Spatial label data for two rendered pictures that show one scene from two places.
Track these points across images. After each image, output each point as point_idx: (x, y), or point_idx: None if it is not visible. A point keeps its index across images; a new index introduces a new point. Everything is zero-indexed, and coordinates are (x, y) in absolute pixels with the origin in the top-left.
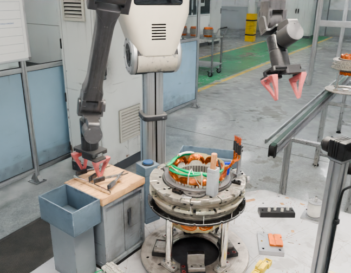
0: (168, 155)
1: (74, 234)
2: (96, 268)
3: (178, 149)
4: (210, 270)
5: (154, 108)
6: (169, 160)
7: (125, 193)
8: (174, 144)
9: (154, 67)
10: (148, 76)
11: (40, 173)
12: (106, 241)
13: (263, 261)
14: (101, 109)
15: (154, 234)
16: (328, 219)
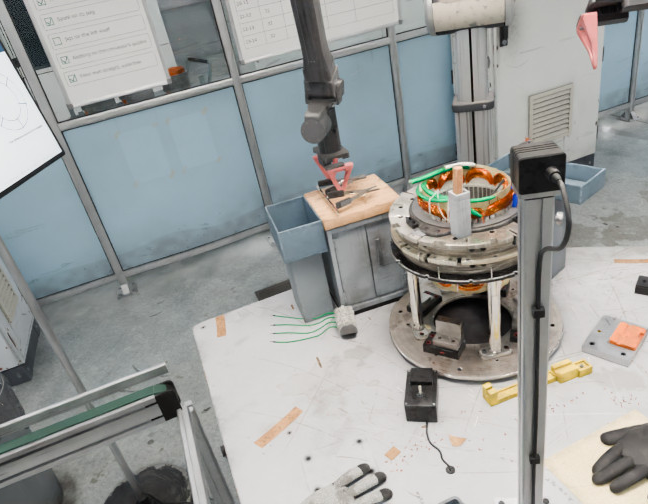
0: (620, 173)
1: (285, 260)
2: (332, 309)
3: (646, 163)
4: (474, 351)
5: (469, 91)
6: (620, 180)
7: (365, 217)
8: (641, 154)
9: (463, 21)
10: (457, 37)
11: (416, 185)
12: (338, 278)
13: (574, 363)
14: (332, 93)
15: (430, 284)
16: (522, 304)
